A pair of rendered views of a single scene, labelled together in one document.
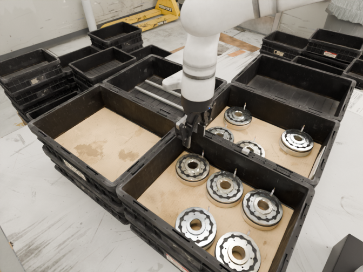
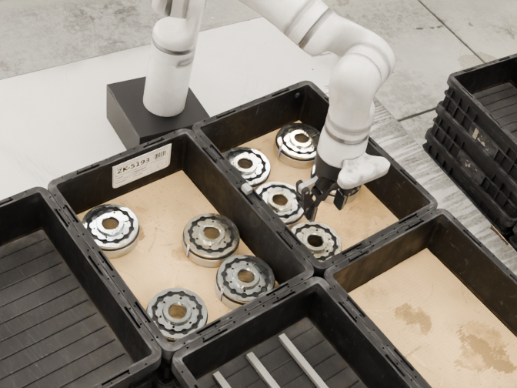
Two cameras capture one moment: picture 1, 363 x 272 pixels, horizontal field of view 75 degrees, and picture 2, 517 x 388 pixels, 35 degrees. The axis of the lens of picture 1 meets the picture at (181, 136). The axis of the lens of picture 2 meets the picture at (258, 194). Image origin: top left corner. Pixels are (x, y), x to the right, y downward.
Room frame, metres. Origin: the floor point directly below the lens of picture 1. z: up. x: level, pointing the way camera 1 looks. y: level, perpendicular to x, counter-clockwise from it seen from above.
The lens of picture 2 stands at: (1.40, -0.01, 2.02)
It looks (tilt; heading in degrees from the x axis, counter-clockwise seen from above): 48 degrees down; 189
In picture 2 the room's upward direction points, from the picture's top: 12 degrees clockwise
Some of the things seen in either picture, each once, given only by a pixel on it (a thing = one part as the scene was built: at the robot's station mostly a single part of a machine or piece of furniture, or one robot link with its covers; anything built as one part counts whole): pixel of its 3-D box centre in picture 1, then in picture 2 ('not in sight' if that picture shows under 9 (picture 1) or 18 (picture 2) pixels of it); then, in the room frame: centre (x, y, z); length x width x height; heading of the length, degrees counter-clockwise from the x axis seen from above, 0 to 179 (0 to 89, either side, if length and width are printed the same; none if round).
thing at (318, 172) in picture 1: (262, 124); (178, 231); (0.55, -0.26, 0.92); 0.40 x 0.30 x 0.02; 54
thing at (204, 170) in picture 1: (192, 166); (314, 242); (0.43, -0.03, 0.86); 0.10 x 0.10 x 0.01
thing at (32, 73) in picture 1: (37, 88); not in sight; (1.58, 1.14, 0.37); 0.40 x 0.30 x 0.45; 138
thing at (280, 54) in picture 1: (282, 56); not in sight; (2.25, -1.02, 0.31); 0.40 x 0.30 x 0.34; 48
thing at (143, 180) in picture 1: (212, 201); (307, 186); (0.31, -0.08, 0.87); 0.40 x 0.30 x 0.11; 54
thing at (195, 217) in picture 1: (195, 225); not in sight; (0.25, -0.04, 0.86); 0.05 x 0.05 x 0.01
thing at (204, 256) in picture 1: (214, 191); (312, 168); (0.31, -0.08, 0.92); 0.40 x 0.30 x 0.02; 54
